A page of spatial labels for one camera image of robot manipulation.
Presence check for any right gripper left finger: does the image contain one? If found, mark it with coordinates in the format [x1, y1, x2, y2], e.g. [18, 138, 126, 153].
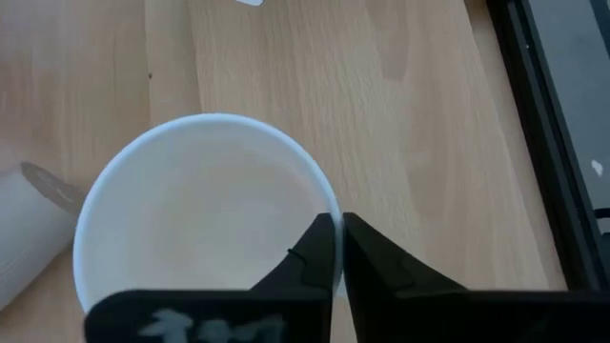
[83, 212, 336, 343]

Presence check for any beige ribbed cup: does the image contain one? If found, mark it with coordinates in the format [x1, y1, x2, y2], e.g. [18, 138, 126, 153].
[0, 160, 88, 313]

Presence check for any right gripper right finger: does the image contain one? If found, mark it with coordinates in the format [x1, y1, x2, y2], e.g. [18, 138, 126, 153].
[342, 212, 610, 343]

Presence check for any white ceramic mug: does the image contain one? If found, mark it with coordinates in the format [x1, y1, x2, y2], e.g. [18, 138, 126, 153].
[71, 111, 346, 316]

